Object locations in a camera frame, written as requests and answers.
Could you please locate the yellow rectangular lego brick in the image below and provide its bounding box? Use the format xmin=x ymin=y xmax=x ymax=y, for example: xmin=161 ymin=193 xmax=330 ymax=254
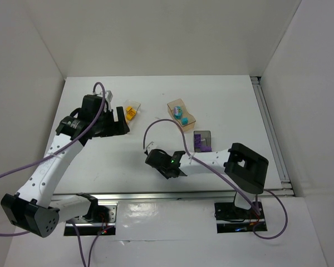
xmin=126 ymin=109 xmax=136 ymax=121

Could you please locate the purple rectangular lego brick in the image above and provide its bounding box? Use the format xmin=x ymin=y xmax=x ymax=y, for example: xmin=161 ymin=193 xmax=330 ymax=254
xmin=194 ymin=133 xmax=202 ymax=148

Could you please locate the small teal lego brick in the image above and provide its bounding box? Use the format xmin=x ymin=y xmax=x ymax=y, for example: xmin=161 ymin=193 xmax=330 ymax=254
xmin=180 ymin=117 xmax=189 ymax=126

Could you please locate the teal oval flower lego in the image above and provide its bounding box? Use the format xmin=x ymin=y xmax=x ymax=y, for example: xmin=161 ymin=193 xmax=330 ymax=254
xmin=173 ymin=106 xmax=183 ymax=120

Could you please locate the purple sloped lego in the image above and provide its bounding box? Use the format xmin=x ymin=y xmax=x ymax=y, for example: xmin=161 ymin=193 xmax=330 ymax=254
xmin=200 ymin=145 xmax=212 ymax=152

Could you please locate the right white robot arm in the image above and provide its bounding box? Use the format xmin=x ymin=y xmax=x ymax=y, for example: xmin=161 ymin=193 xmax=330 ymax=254
xmin=145 ymin=142 xmax=269 ymax=212

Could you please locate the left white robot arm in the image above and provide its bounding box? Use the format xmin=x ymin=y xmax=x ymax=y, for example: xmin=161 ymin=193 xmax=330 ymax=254
xmin=1 ymin=92 xmax=130 ymax=238

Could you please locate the clear plastic container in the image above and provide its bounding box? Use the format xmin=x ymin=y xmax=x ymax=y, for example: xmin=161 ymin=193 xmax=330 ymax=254
xmin=124 ymin=100 xmax=141 ymax=124

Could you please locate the dark grey plastic container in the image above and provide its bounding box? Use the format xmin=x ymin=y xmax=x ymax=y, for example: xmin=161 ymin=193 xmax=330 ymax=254
xmin=193 ymin=130 xmax=212 ymax=152

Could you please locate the amber plastic container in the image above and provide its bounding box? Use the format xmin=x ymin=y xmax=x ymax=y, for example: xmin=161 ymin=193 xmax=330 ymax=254
xmin=167 ymin=99 xmax=196 ymax=132

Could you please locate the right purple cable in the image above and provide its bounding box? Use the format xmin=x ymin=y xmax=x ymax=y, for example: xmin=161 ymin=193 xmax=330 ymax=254
xmin=143 ymin=118 xmax=288 ymax=240

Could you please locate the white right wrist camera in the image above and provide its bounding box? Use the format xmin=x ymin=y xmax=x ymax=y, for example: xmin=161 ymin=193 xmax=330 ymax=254
xmin=144 ymin=141 xmax=158 ymax=155

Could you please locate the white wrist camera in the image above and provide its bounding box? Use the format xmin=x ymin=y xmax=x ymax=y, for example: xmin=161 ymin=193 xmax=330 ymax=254
xmin=93 ymin=90 xmax=113 ymax=103
xmin=144 ymin=141 xmax=158 ymax=155

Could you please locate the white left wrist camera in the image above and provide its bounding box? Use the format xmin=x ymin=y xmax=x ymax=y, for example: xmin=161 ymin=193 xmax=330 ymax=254
xmin=93 ymin=90 xmax=113 ymax=103

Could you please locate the aluminium rail front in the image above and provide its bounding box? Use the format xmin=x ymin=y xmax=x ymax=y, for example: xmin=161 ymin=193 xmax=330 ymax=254
xmin=52 ymin=189 xmax=237 ymax=202

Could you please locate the aluminium rail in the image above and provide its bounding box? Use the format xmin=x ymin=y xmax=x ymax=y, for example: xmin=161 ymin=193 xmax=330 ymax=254
xmin=52 ymin=189 xmax=237 ymax=202
xmin=250 ymin=76 xmax=294 ymax=196

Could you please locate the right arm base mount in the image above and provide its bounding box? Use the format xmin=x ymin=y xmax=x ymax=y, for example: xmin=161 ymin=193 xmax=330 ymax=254
xmin=214 ymin=201 xmax=267 ymax=234

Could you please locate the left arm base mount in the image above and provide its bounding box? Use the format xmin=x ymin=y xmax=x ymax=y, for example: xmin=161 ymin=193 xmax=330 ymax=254
xmin=71 ymin=202 xmax=117 ymax=236

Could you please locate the aluminium rail right side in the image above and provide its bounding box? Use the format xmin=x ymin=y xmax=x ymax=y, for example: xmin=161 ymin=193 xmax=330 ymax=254
xmin=250 ymin=76 xmax=294 ymax=196

